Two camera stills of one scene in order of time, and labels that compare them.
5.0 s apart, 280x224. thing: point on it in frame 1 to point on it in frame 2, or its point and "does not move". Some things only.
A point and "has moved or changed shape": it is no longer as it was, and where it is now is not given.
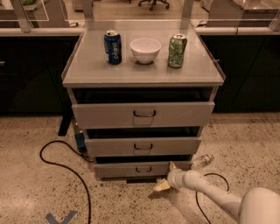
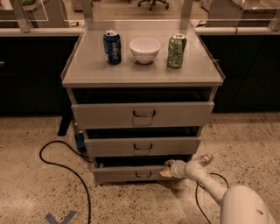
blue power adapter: x=80 y=142 does not move
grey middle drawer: x=146 y=146 does not move
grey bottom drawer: x=137 y=170 has moved or changed shape
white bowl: x=145 y=50 does not move
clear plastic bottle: x=204 y=161 does not move
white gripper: x=174 y=178 to x=177 y=169
